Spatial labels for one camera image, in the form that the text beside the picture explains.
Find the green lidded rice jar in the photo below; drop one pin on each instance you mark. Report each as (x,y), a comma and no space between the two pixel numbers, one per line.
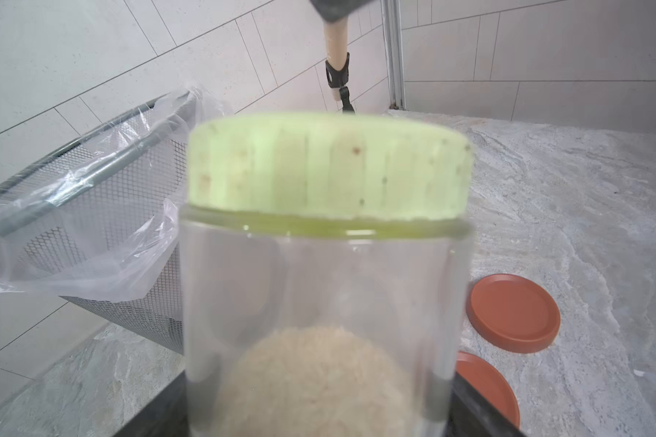
(324,264)

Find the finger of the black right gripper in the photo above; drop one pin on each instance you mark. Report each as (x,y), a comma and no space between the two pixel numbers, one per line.
(332,11)

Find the black microphone stand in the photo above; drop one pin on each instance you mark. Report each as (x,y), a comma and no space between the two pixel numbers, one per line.
(338,82)

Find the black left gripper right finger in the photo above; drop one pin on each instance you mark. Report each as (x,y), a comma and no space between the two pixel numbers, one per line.
(470,414)

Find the red jar lid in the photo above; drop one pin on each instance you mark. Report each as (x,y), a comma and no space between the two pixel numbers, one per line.
(513,313)
(490,383)

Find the clear plastic bin liner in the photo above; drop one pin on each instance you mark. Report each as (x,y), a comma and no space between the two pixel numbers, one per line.
(98,207)

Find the metal mesh waste bin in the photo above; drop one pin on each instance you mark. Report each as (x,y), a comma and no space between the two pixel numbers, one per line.
(104,218)

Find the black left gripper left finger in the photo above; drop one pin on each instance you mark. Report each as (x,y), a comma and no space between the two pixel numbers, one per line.
(166,415)

